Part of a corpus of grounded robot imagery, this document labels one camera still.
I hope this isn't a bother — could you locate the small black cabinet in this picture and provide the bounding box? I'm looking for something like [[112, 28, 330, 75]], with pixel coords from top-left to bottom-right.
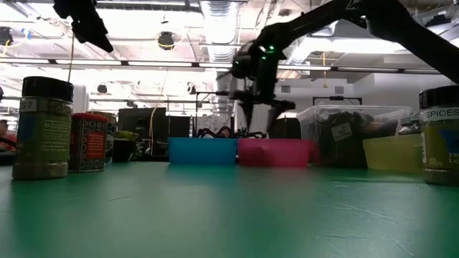
[[166, 115, 191, 139]]

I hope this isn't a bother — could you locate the red spice tin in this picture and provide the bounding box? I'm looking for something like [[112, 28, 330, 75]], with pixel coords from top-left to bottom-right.
[[68, 113, 109, 173]]

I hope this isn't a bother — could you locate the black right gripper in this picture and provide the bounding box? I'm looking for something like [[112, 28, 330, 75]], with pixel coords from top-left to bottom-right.
[[232, 49, 297, 130]]

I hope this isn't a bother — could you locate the clear plastic storage box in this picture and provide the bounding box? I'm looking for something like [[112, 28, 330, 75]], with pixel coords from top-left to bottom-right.
[[296, 104, 413, 168]]

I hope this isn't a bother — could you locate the potted succulent plant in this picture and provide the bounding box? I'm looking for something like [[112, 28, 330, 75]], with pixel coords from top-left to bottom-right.
[[112, 130, 140, 164]]

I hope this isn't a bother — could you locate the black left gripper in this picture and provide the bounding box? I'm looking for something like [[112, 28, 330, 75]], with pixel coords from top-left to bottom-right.
[[52, 0, 115, 54]]

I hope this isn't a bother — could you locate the black metal stand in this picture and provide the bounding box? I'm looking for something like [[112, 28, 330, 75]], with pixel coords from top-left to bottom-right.
[[312, 95, 363, 107], [195, 91, 252, 139]]

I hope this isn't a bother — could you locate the yellow-green plastic bin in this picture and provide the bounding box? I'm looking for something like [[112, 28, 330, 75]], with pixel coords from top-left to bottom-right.
[[361, 134, 425, 176]]

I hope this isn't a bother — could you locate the blue plastic bin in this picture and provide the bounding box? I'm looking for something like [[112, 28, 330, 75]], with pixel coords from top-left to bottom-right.
[[167, 137, 239, 166]]

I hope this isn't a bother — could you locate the white pillar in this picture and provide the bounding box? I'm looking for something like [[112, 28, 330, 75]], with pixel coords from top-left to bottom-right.
[[71, 84, 90, 153]]

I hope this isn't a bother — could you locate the silver air duct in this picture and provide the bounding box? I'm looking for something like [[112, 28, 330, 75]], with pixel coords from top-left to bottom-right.
[[199, 0, 240, 108]]

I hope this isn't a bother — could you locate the black ceiling dome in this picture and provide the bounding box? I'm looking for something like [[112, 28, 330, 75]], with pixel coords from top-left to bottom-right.
[[157, 31, 176, 51]]

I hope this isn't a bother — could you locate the black parts pile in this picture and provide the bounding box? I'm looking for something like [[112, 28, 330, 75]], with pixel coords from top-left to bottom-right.
[[317, 110, 367, 168]]

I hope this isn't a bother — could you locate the pink plastic bin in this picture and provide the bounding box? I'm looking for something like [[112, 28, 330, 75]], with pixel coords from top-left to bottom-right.
[[237, 138, 316, 168]]

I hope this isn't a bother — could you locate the person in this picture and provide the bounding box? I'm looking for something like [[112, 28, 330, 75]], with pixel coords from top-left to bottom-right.
[[214, 125, 234, 139]]

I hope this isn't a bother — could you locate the green table mat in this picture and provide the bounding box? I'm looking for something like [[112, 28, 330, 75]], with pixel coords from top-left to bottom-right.
[[0, 161, 459, 258]]

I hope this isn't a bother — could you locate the hanging yellow cord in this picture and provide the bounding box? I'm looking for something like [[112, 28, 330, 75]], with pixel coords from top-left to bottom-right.
[[67, 34, 75, 83]]

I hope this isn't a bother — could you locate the wooden-lid spice jar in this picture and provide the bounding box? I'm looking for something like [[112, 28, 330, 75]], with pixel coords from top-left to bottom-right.
[[85, 110, 118, 164]]

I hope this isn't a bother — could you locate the large black cabinet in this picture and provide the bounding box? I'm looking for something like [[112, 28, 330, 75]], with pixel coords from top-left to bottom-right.
[[117, 107, 168, 157]]

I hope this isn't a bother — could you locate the black-lid herb spice jar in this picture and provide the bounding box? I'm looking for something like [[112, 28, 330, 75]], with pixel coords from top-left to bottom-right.
[[418, 85, 459, 186], [12, 76, 75, 180]]

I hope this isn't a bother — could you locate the black box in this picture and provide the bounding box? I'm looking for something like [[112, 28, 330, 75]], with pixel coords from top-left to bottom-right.
[[268, 118, 302, 140]]

